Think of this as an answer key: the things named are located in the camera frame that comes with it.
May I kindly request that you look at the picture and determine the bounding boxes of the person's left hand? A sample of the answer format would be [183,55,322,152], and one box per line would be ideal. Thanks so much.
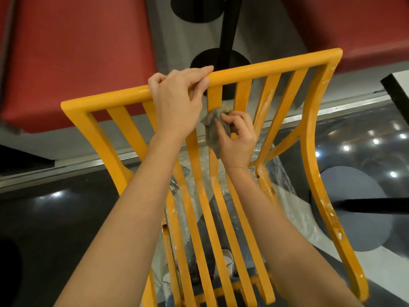
[148,65,215,138]

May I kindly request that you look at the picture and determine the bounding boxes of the person's right hand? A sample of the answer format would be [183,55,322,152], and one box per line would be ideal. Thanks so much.
[214,110,258,171]

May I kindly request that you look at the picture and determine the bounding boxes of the grey cleaning cloth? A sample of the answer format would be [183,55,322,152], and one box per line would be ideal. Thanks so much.
[200,105,232,159]

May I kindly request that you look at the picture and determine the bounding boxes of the yellow slatted chair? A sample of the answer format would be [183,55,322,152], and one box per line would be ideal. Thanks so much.
[61,48,370,307]

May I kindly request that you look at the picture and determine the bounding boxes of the person's left forearm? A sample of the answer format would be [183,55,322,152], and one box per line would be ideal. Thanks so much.
[54,131,193,307]

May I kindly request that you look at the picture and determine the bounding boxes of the person's right forearm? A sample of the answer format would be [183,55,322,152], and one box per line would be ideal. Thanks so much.
[224,166,365,307]

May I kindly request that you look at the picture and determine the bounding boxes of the black round table base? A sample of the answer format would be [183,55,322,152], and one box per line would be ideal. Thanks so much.
[190,48,253,74]
[170,0,226,23]

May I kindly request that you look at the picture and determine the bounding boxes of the black table pole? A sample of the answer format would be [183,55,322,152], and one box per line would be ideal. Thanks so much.
[213,0,241,100]
[332,197,409,215]

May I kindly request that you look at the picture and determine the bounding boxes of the clear plastic sheet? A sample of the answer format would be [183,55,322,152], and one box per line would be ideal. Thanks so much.
[150,137,324,307]

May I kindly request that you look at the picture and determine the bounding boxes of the person's dark trousers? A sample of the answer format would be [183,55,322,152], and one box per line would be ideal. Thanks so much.
[188,213,226,286]

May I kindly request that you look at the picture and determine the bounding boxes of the red bench seat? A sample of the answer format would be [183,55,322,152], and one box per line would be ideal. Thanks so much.
[0,0,158,135]
[281,0,409,76]

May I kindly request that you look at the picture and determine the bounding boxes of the white shoe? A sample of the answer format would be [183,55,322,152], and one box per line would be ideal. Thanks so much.
[213,249,237,279]
[161,265,175,298]

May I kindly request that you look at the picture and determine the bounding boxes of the grey round table base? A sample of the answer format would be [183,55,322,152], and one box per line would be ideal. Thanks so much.
[311,166,394,252]

